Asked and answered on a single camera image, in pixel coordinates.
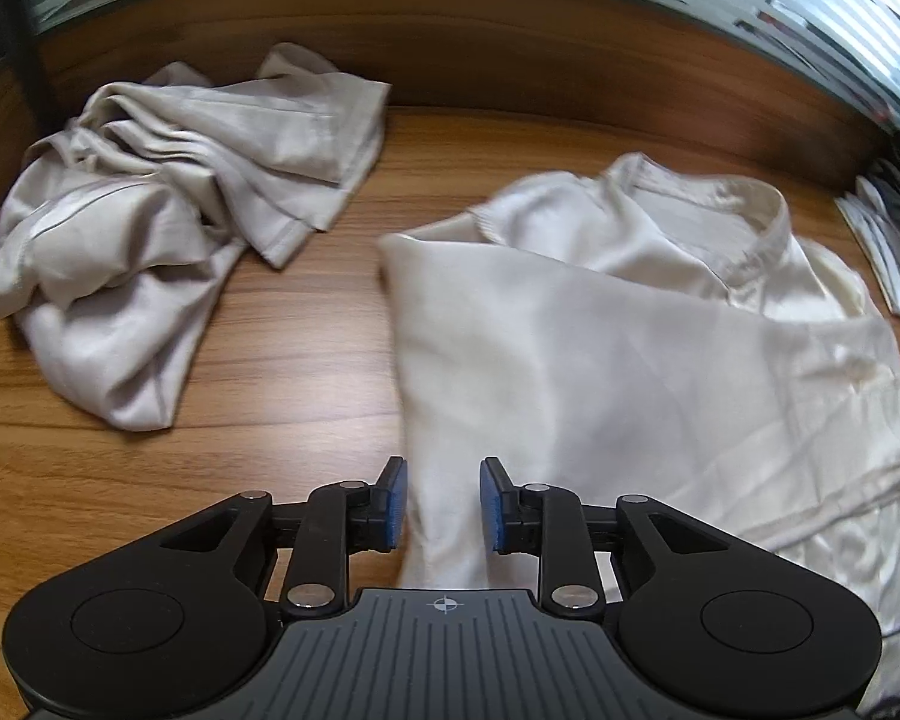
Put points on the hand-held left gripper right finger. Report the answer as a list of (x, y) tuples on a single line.
[(490, 502)]

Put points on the beige crumpled garment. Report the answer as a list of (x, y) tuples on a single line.
[(120, 277)]

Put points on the white folded garment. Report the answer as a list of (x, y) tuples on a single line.
[(881, 255)]

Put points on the cream satin shirt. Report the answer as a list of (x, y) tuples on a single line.
[(607, 352)]

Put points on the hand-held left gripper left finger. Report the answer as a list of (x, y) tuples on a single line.
[(394, 499)]

